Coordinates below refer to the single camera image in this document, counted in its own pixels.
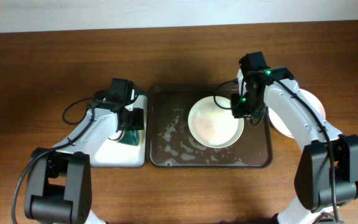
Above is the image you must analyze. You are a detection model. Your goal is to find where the green yellow sponge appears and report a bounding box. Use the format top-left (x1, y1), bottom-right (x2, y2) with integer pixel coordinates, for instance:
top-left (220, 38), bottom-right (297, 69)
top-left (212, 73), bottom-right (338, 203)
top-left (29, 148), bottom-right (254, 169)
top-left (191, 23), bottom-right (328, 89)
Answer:
top-left (118, 130), bottom-right (142, 146)

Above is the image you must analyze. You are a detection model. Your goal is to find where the pink plate with red stain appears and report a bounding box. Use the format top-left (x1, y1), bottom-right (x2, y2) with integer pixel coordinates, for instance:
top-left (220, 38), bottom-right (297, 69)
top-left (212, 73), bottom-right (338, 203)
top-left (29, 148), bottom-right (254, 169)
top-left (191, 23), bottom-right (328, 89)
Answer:
top-left (268, 89), bottom-right (326, 139)

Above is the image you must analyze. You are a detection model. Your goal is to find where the cream plate with red stain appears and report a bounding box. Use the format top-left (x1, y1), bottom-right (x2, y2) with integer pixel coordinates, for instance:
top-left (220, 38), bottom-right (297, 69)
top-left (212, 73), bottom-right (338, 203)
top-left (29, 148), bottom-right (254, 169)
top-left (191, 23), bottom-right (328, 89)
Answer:
top-left (188, 96), bottom-right (244, 149)

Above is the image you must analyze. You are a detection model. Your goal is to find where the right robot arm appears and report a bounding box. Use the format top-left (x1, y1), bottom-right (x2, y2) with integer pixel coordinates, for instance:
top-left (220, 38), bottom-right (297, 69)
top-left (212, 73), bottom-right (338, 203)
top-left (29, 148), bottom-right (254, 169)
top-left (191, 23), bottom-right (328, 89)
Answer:
top-left (231, 65), bottom-right (358, 223)

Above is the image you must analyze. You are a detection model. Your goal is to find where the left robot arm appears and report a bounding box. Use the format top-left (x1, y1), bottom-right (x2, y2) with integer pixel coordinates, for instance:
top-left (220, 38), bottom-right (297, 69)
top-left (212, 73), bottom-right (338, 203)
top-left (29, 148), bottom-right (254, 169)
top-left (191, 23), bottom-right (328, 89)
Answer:
top-left (21, 96), bottom-right (148, 223)

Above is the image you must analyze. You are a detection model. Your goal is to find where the white sponge tray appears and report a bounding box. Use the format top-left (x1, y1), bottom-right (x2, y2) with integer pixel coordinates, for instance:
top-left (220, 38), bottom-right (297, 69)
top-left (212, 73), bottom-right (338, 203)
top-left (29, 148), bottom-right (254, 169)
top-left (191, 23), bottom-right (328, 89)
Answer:
top-left (84, 94), bottom-right (148, 168)

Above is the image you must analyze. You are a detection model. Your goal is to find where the dark brown serving tray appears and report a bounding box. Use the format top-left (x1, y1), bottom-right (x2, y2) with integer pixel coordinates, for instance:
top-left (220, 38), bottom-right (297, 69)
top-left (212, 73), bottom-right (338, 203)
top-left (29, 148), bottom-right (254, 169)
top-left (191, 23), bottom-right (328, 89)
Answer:
top-left (146, 84), bottom-right (273, 169)

